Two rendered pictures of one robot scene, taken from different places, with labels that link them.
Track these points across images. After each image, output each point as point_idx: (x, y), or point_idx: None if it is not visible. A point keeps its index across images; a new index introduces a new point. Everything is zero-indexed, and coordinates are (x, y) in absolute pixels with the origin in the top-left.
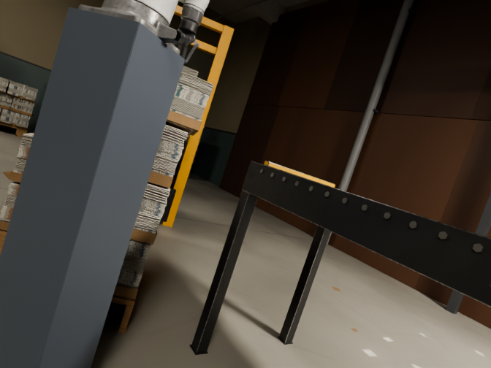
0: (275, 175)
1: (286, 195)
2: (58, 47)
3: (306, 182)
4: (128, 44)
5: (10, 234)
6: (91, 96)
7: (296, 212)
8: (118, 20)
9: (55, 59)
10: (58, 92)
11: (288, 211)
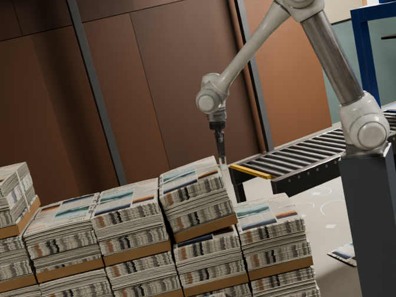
0: (300, 175)
1: (314, 178)
2: (388, 177)
3: (321, 165)
4: (392, 154)
5: None
6: (395, 184)
7: (324, 181)
8: (389, 147)
9: (389, 183)
10: (392, 194)
11: (320, 184)
